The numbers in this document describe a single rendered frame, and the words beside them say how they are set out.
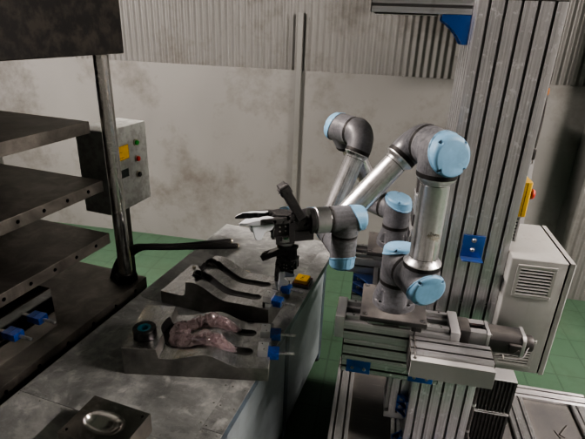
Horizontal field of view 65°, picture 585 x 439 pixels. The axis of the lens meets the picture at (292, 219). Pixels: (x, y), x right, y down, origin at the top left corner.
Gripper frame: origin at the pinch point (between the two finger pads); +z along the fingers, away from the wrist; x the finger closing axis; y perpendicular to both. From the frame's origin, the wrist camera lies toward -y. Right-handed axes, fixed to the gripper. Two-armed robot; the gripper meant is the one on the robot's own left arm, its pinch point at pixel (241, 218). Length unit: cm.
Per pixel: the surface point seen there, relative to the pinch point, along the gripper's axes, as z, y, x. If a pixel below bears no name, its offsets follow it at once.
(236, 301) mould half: -5, 50, 55
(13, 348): 77, 58, 52
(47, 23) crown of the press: 53, -54, 57
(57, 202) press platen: 60, 9, 72
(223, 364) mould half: 4, 57, 22
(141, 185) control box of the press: 32, 13, 125
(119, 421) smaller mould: 36, 60, 5
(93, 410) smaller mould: 44, 58, 9
